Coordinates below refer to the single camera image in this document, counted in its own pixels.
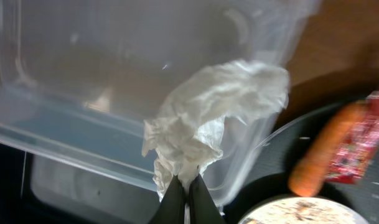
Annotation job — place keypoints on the clear plastic bin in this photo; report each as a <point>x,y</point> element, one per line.
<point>79,78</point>

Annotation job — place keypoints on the round black tray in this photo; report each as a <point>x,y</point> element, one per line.
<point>268,177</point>

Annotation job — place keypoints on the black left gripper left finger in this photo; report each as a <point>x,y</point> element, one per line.
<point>172,207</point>

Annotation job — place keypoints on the orange carrot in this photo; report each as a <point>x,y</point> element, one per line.
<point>308,176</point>

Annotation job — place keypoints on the white tissue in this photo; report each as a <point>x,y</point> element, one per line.
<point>188,130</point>

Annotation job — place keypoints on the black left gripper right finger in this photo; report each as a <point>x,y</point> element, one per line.
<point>202,208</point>

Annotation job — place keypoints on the red snack wrapper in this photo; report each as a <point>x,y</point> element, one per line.
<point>351,161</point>

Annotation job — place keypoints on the grey plate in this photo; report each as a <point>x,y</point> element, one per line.
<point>301,211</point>

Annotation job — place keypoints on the black rectangular tray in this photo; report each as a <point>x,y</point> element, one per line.
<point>35,189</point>

